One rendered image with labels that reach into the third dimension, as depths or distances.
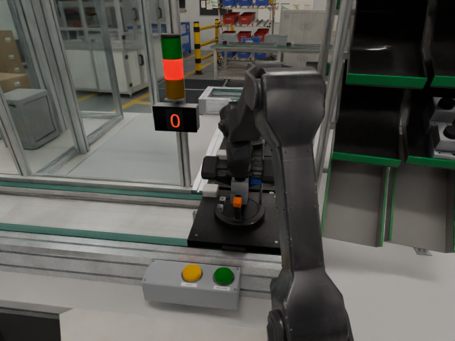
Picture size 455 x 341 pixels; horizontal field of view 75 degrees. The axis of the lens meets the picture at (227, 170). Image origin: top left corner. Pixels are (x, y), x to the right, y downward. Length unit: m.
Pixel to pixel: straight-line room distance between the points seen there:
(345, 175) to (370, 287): 0.29
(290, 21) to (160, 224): 7.30
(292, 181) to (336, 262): 0.60
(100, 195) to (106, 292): 0.35
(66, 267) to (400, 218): 0.83
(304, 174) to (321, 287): 0.12
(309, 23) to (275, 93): 7.59
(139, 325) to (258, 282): 0.28
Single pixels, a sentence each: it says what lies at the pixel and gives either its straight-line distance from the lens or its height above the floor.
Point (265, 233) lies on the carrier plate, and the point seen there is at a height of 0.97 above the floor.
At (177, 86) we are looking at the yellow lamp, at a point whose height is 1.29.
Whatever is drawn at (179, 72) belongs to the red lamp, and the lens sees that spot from 0.81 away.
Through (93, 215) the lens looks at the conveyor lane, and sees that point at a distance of 1.01.
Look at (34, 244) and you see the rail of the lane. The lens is 0.90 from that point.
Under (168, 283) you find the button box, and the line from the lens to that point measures 0.69.
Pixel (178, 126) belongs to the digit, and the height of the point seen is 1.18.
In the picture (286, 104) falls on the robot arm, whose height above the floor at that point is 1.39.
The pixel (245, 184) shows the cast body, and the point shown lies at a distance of 0.76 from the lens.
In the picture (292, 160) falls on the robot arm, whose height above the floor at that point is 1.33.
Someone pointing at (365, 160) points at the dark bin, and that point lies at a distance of 0.68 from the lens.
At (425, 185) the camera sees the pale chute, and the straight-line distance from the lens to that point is 0.87.
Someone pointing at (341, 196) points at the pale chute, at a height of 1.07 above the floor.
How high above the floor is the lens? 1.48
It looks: 29 degrees down
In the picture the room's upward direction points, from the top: straight up
